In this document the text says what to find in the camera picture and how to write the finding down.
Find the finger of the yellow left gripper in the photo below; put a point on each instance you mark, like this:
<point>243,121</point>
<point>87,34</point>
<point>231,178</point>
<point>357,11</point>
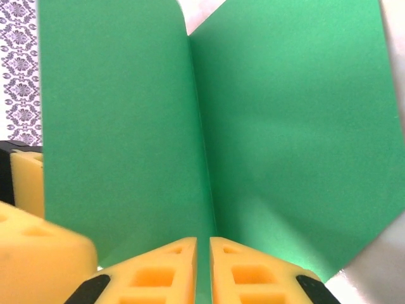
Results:
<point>28,183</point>
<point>38,263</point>

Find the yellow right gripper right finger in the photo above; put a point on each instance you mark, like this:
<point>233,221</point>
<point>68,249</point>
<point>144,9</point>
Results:
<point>253,278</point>

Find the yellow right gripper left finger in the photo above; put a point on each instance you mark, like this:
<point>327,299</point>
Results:
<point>152,278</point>

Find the green paper sheet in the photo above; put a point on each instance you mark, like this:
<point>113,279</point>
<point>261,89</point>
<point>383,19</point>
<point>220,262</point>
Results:
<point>126,126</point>

